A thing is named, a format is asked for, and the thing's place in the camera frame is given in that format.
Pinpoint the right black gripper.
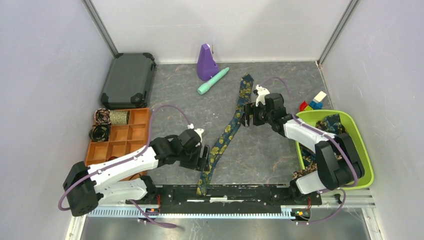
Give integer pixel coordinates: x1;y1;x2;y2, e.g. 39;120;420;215
239;101;274;127

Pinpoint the blue yellow floral tie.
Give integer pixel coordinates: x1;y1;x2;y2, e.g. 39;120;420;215
196;74;254;197

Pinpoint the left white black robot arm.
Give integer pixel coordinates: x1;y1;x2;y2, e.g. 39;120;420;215
58;128;209;217

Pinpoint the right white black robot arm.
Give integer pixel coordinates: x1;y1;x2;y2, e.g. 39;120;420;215
240;90;365;204

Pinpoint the pile of patterned ties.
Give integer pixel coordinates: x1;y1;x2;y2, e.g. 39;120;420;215
299;113;348;169

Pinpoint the teal cylindrical pen tool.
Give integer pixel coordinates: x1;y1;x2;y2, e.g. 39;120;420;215
197;67;230;95

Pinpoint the purple metronome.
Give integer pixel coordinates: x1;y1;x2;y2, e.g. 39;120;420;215
196;43;220;82

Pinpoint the lime green plastic bin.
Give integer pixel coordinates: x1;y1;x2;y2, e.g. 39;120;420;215
296;109;374;190

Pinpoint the colourful toy block stack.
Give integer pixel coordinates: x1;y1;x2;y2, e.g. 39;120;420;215
299;91;327;112

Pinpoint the orange compartment tray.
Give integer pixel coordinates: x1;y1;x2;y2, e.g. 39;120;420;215
85;108;151;166

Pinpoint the brown floral tie end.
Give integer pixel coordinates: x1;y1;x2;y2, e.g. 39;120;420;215
292;165;317;180

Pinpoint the rolled olive speckled tie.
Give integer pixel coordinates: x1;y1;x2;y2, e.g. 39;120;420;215
109;110;130;126

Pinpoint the rolled black patterned tie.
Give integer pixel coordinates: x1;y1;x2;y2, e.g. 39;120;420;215
88;124;111;143

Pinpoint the dark green hard case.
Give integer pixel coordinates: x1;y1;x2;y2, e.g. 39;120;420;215
99;52;157;110

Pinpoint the rolled pink brown tie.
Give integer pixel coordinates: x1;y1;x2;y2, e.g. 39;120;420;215
94;108;111;126

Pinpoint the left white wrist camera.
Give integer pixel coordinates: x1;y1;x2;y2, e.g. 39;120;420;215
187;123;205;144

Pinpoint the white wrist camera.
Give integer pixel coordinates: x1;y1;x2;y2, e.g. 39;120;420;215
253;84;270;107
187;123;205;144

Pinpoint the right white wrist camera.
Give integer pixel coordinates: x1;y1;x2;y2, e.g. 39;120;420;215
253;84;270;107

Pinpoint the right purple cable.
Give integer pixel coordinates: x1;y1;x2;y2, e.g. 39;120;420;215
261;77;360;226

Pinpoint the purple cable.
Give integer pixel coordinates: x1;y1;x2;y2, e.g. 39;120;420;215
57;104;195;212
261;77;360;226

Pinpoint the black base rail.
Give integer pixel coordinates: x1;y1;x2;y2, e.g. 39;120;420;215
135;184;323;215

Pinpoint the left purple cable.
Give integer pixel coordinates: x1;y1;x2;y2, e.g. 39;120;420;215
57;104;195;212

